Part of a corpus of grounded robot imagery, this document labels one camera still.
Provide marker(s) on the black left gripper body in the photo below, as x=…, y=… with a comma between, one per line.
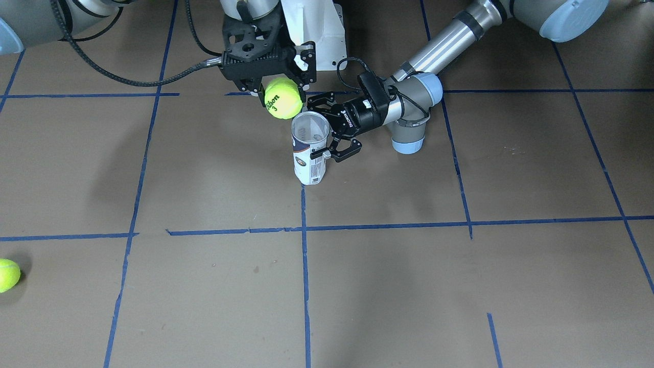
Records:
x=358, y=113

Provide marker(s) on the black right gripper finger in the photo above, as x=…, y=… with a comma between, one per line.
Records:
x=256, y=88
x=306, y=62

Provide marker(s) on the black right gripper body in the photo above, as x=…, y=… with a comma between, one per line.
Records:
x=305, y=60

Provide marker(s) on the yellow Wilson tennis ball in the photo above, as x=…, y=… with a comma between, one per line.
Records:
x=282, y=98

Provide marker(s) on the white blue tennis ball can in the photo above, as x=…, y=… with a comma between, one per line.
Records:
x=310, y=132

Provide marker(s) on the yellow Roland Garros tennis ball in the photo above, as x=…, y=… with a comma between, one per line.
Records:
x=10, y=274

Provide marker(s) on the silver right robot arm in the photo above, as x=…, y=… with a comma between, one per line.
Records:
x=29, y=23

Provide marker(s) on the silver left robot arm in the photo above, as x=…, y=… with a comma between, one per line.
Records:
x=403, y=101

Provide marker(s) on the white pedestal column base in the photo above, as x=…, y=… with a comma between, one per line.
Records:
x=321, y=23

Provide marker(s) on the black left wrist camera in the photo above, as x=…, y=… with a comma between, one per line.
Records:
x=375, y=91

